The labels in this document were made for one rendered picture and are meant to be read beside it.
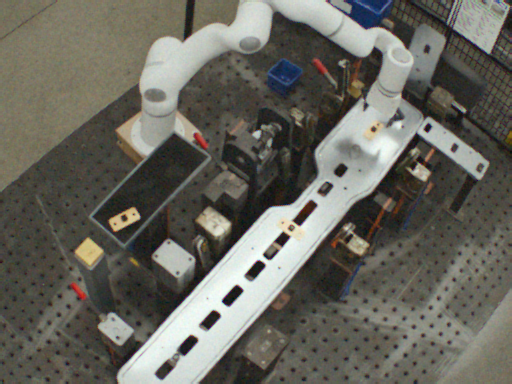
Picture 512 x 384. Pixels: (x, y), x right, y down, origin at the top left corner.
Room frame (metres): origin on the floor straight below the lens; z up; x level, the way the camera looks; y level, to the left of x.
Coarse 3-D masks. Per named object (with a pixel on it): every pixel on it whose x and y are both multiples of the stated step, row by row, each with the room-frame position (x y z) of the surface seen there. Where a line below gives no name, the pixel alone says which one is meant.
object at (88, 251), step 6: (90, 240) 0.80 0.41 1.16; (84, 246) 0.77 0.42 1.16; (90, 246) 0.78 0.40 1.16; (96, 246) 0.78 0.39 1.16; (78, 252) 0.75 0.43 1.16; (84, 252) 0.76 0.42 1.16; (90, 252) 0.76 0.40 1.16; (96, 252) 0.77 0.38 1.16; (102, 252) 0.77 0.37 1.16; (84, 258) 0.74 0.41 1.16; (90, 258) 0.74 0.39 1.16; (96, 258) 0.75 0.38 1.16; (90, 264) 0.73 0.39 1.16
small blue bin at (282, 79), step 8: (280, 64) 1.86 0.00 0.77; (288, 64) 1.86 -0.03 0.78; (272, 72) 1.81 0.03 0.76; (280, 72) 1.86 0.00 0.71; (288, 72) 1.85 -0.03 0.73; (296, 72) 1.84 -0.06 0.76; (272, 80) 1.77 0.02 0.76; (280, 80) 1.76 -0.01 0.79; (288, 80) 1.83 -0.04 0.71; (296, 80) 1.80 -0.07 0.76; (272, 88) 1.77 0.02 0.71; (280, 88) 1.75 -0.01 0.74; (288, 88) 1.75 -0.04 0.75
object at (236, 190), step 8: (224, 176) 1.13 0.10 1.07; (232, 176) 1.13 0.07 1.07; (216, 184) 1.09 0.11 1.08; (224, 184) 1.10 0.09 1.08; (232, 184) 1.10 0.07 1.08; (240, 184) 1.11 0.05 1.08; (232, 192) 1.08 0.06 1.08; (240, 192) 1.08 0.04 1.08; (224, 200) 1.08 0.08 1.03; (232, 200) 1.06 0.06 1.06; (240, 200) 1.08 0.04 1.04; (224, 208) 1.07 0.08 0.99; (232, 208) 1.06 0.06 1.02; (240, 208) 1.09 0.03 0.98; (224, 216) 1.07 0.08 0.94; (232, 216) 1.06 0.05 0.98; (232, 224) 1.08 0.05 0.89; (240, 224) 1.11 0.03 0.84; (232, 232) 1.08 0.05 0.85; (232, 240) 1.08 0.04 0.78
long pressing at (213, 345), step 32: (352, 128) 1.45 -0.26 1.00; (384, 128) 1.48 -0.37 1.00; (416, 128) 1.51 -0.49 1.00; (320, 160) 1.30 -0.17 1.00; (352, 160) 1.32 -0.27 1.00; (384, 160) 1.35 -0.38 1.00; (352, 192) 1.21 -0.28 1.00; (256, 224) 1.04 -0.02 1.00; (320, 224) 1.08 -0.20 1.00; (224, 256) 0.92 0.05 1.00; (256, 256) 0.94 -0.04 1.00; (288, 256) 0.96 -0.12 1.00; (224, 288) 0.82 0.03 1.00; (256, 288) 0.84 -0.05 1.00; (192, 320) 0.70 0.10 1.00; (224, 320) 0.72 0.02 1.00; (160, 352) 0.58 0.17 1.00; (192, 352) 0.60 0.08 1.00; (224, 352) 0.62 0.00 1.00
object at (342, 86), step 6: (342, 60) 1.54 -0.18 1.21; (348, 60) 1.55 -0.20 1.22; (342, 66) 1.52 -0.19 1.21; (348, 66) 1.52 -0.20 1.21; (354, 66) 1.53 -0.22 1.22; (342, 72) 1.51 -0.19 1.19; (348, 72) 1.54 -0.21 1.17; (342, 78) 1.51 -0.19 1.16; (348, 78) 1.54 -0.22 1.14; (342, 84) 1.51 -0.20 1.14; (342, 90) 1.51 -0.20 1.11; (342, 96) 1.50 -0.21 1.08; (342, 102) 1.51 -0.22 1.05
